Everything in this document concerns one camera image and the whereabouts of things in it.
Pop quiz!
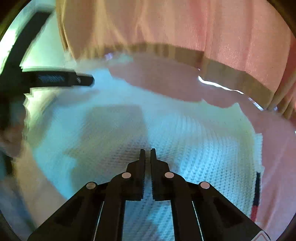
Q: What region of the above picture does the pink curtain with tan hem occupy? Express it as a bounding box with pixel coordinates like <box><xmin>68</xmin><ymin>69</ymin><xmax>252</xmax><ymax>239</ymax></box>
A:
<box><xmin>55</xmin><ymin>0</ymin><xmax>296</xmax><ymax>117</ymax></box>

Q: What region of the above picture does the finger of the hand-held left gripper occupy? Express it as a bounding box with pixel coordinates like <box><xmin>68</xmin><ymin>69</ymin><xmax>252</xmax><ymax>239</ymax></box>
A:
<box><xmin>0</xmin><ymin>11</ymin><xmax>54</xmax><ymax>78</ymax></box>
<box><xmin>20</xmin><ymin>69</ymin><xmax>95</xmax><ymax>88</ymax></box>

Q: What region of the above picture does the colour-block knit sweater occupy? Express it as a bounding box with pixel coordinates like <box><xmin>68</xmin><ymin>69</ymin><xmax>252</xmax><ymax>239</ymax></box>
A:
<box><xmin>23</xmin><ymin>52</ymin><xmax>265</xmax><ymax>241</ymax></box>

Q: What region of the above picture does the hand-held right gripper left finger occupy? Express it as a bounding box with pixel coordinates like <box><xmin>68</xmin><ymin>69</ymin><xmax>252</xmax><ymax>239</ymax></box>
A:
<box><xmin>27</xmin><ymin>148</ymin><xmax>147</xmax><ymax>241</ymax></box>

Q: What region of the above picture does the person's left hand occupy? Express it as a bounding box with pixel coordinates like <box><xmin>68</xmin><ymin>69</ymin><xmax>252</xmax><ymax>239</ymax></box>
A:
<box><xmin>0</xmin><ymin>105</ymin><xmax>29</xmax><ymax>159</ymax></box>

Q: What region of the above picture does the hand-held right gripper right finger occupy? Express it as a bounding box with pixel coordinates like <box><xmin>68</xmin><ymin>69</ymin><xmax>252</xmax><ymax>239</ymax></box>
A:
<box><xmin>150</xmin><ymin>148</ymin><xmax>271</xmax><ymax>241</ymax></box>

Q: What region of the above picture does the pink bed blanket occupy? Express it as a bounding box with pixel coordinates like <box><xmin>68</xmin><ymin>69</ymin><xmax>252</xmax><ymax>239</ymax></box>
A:
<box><xmin>0</xmin><ymin>52</ymin><xmax>296</xmax><ymax>241</ymax></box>

